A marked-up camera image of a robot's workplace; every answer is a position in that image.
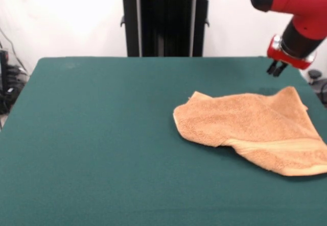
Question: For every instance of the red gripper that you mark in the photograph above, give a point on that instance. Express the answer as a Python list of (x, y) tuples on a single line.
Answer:
[(283, 56)]

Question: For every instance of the orange terry towel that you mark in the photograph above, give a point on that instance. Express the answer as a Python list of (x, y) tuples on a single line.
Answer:
[(242, 124)]

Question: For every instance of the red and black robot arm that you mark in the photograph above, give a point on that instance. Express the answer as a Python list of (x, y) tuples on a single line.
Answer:
[(293, 1)]

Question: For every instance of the black round knob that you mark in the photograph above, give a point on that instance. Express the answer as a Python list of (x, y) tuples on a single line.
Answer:
[(315, 74)]

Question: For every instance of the dark green table cloth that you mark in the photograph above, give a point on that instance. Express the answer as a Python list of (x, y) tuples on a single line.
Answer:
[(102, 159)]

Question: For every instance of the black electronics box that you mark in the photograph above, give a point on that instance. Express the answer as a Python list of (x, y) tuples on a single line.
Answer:
[(3, 83)]

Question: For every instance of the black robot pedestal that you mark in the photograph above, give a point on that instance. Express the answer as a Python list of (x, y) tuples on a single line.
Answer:
[(166, 27)]

